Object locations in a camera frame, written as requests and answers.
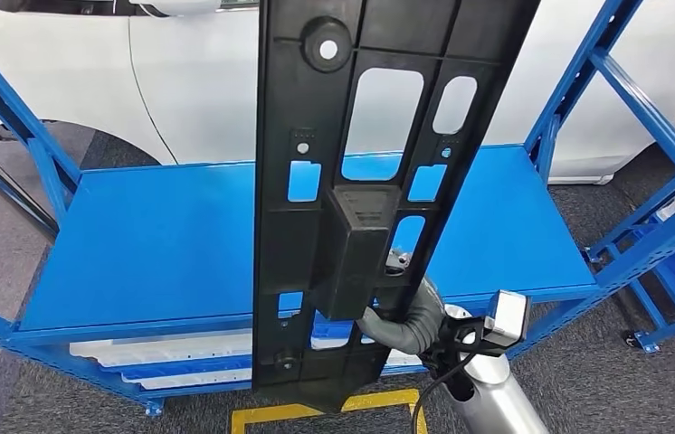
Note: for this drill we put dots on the black plastic mounting panel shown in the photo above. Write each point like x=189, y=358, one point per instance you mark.
x=289, y=239

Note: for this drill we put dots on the white car side mirror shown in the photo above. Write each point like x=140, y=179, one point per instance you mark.
x=175, y=6

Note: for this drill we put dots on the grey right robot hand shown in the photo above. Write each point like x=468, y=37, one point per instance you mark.
x=380, y=332

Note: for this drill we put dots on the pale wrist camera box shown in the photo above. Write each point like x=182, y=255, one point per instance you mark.
x=508, y=317

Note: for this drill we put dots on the white plastic storage bin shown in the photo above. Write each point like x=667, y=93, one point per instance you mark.
x=403, y=359
x=328, y=343
x=193, y=380

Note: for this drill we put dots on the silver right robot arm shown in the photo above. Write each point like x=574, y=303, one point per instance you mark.
x=493, y=401

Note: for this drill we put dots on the white car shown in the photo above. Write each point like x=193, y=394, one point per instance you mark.
x=193, y=78

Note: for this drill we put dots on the black camera bracket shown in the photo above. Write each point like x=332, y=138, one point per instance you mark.
x=454, y=338

